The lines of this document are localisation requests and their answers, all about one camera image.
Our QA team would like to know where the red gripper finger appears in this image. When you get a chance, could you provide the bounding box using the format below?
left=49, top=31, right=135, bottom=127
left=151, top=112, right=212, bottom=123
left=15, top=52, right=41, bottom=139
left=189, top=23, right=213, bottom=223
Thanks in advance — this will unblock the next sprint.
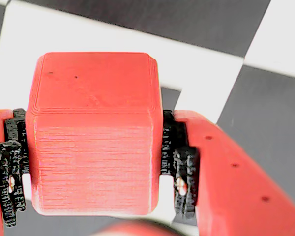
left=161, top=109, right=295, bottom=236
left=0, top=108, right=29, bottom=236

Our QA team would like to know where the red cube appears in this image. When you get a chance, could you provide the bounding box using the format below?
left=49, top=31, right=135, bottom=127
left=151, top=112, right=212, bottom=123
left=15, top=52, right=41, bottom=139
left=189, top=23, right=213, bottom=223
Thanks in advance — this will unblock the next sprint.
left=26, top=51, right=163, bottom=217

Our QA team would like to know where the checkerboard marker mat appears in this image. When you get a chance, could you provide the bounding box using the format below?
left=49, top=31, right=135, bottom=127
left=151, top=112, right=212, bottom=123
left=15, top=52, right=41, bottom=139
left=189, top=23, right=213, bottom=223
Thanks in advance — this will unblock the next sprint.
left=0, top=0, right=295, bottom=236

